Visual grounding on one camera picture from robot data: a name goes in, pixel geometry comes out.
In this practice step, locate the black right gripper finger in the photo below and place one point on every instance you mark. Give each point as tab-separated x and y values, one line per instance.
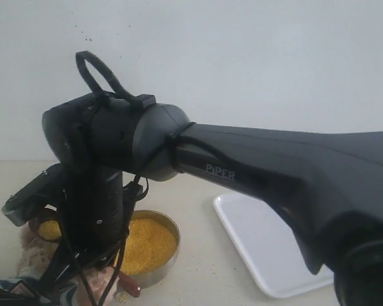
61	270

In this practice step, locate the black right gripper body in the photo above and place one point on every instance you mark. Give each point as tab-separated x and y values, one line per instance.
93	209

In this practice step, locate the beige teddy bear striped sweater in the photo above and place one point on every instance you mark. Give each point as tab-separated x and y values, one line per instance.
35	258

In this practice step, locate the dark wooden spoon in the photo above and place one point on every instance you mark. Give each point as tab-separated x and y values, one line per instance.
46	226

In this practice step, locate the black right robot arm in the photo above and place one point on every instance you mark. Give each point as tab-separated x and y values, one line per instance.
328	188

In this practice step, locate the steel bowl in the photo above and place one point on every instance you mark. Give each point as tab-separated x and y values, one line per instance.
146	280

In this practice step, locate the yellow millet grains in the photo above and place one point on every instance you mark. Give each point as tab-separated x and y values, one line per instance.
148	246

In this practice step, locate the white rectangular plastic tray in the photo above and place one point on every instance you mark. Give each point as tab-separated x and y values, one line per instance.
267	246

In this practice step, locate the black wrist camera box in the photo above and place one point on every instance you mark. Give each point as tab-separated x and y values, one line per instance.
45	189

